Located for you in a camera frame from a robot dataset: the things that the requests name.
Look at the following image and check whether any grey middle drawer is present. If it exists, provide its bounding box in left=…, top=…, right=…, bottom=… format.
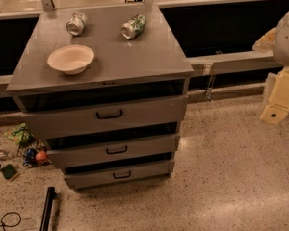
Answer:
left=47, top=134, right=180, bottom=168

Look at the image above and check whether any white paper bowl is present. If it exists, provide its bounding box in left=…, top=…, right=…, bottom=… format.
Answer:
left=47, top=45, right=94, bottom=75

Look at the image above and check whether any orange fruit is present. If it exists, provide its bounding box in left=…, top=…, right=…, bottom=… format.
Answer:
left=36, top=151, right=48, bottom=165

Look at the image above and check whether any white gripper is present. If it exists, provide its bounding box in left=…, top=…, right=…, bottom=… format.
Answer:
left=260, top=66, right=289, bottom=125

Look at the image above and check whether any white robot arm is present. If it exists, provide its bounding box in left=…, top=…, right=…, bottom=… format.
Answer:
left=252, top=11, right=289, bottom=124

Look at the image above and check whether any grey bottom drawer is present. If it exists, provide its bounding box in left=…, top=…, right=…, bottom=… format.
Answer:
left=64, top=159, right=174, bottom=190

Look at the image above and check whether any silver crushed can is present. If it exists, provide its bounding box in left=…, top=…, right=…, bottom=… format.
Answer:
left=66, top=11, right=87, bottom=36

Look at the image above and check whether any green yellow sponge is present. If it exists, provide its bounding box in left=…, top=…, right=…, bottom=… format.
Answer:
left=0, top=164, right=20, bottom=181

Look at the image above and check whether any black cable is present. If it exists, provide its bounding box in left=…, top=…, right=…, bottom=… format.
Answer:
left=0, top=211, right=22, bottom=231

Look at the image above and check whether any blue can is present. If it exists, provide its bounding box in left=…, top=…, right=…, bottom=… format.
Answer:
left=23, top=148, right=38, bottom=167

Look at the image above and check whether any black bar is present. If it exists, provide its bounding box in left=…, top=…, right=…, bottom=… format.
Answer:
left=39, top=187, right=56, bottom=231

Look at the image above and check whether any grey drawer cabinet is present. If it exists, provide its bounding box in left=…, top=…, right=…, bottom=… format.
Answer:
left=5, top=2, right=195, bottom=191

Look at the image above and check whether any grey metal rail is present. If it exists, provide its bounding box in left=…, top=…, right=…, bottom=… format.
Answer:
left=188, top=51, right=282, bottom=77

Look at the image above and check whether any grey top drawer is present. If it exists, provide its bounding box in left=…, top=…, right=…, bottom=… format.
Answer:
left=22, top=95, right=187, bottom=139

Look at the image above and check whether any clear plastic bottle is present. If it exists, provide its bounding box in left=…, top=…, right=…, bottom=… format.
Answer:
left=0, top=150, right=14, bottom=161

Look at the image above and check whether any green soda can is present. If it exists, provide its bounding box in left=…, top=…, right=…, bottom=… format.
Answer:
left=121, top=14, right=146, bottom=39

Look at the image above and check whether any grey drawer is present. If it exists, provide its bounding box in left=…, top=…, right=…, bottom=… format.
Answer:
left=64, top=159, right=174, bottom=190
left=22, top=95, right=187, bottom=139
left=47, top=134, right=180, bottom=168

